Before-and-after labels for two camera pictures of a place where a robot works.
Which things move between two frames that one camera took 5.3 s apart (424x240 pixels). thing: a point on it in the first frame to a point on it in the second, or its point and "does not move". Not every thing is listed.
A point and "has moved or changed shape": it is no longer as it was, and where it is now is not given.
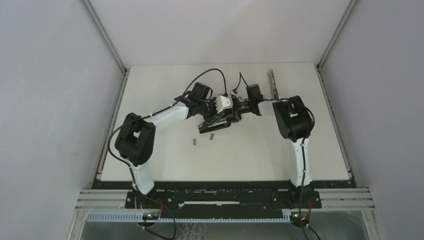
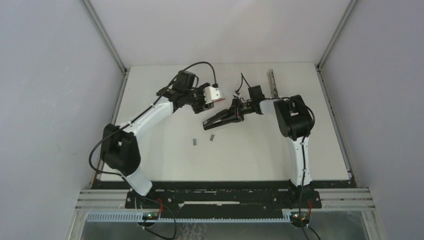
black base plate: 224,196 does not move
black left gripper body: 211,113 to 199,103
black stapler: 212,125 has moved or changed shape
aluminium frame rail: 115,54 does not move
